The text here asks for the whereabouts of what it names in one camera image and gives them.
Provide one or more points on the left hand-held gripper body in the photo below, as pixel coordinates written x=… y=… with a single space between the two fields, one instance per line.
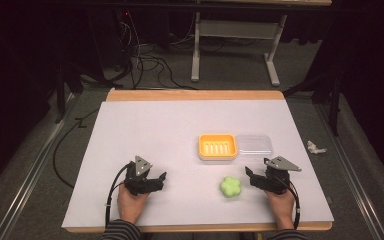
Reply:
x=139 y=173

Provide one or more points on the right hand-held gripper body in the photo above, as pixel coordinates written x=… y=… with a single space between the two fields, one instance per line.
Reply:
x=277 y=176

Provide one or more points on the green flower-shaped soap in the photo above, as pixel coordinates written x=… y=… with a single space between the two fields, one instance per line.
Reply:
x=230 y=187

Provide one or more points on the clear plastic soap dish lid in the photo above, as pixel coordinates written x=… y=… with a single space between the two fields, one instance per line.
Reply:
x=255 y=145

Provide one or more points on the orange soap dish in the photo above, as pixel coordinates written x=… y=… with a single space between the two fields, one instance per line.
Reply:
x=217 y=147

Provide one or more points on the person's left hand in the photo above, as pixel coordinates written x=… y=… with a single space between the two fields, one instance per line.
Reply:
x=131 y=205

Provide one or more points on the person's right hand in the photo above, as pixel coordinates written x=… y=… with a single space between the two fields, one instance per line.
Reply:
x=281 y=208

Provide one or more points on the white table cover sheet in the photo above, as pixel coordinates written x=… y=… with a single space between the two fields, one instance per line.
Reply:
x=166 y=140

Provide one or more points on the crumpled white paper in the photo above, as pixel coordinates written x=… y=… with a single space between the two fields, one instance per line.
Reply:
x=315 y=147

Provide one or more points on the black metal stand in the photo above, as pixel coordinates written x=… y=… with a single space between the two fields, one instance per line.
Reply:
x=330 y=93
x=66 y=83

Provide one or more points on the metal floor rail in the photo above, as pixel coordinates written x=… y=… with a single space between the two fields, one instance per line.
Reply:
x=33 y=166
x=350 y=166

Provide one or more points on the white metal desk frame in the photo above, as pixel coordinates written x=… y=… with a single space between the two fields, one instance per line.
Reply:
x=236 y=29

